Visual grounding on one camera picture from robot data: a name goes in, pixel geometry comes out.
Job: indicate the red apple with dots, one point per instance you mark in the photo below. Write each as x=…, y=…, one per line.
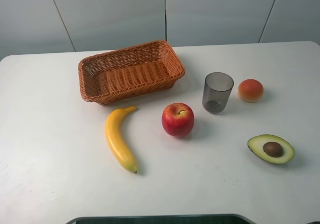
x=178, y=120

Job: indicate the brown wicker basket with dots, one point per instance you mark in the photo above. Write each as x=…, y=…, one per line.
x=113, y=76

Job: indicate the grey translucent plastic cup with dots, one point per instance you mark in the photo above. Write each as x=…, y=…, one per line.
x=216, y=92

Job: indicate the yellow banana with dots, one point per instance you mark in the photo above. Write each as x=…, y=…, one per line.
x=115, y=140

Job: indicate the orange bread bun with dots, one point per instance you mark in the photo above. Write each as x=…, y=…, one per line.
x=250, y=91

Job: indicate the halved avocado with pit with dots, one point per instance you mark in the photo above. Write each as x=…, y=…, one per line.
x=271, y=148

